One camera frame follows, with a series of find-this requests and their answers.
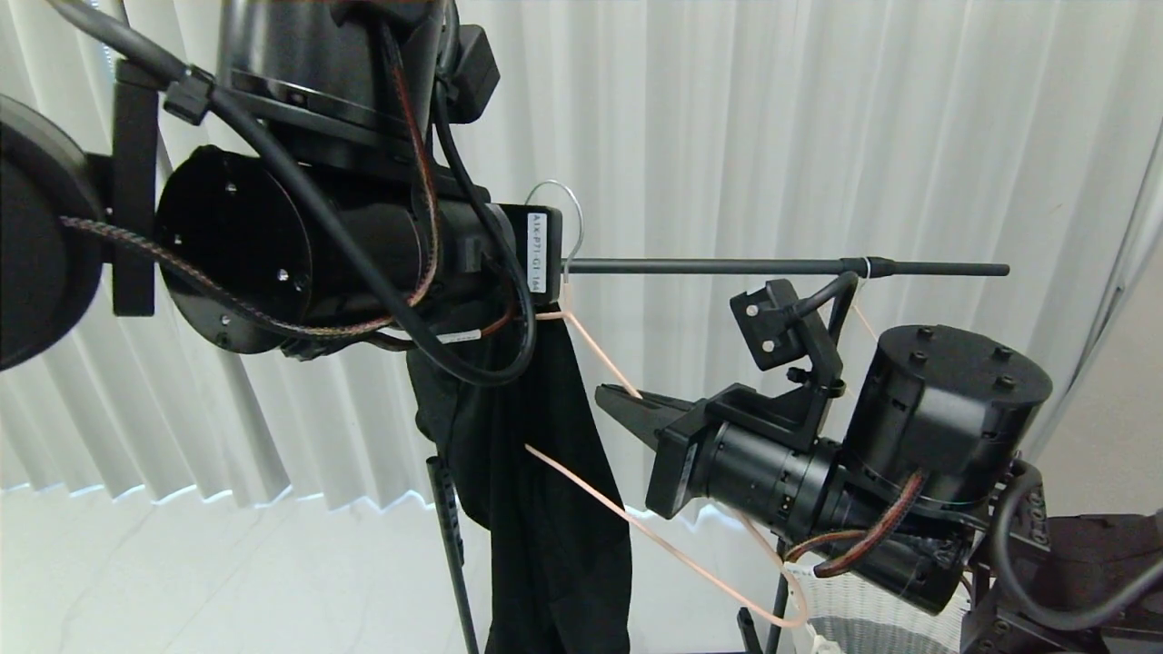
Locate white curtain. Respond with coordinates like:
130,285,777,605
0,0,1163,537

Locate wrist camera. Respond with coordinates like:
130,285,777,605
730,277,848,428
445,25,502,125

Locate black garment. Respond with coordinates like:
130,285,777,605
404,313,632,654

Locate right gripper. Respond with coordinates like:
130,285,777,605
645,398,852,548

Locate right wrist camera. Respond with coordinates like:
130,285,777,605
730,277,848,428

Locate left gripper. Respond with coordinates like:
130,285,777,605
427,198,566,305

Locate white laundry basket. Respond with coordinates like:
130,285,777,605
786,561,973,654

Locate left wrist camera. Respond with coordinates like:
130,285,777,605
445,25,502,125

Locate black clothes rack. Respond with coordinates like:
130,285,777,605
427,257,1011,654

